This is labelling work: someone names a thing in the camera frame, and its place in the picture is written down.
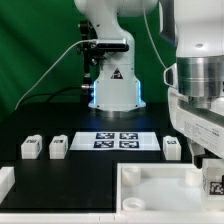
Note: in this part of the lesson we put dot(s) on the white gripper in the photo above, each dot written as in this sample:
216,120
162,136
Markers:
204,128

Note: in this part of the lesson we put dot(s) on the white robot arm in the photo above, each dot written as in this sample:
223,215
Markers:
195,81

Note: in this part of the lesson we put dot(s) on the white square table top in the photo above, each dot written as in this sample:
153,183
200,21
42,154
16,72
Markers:
163,187

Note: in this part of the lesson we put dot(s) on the white sheet with AprilTags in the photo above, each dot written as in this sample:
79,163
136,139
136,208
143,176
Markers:
131,141

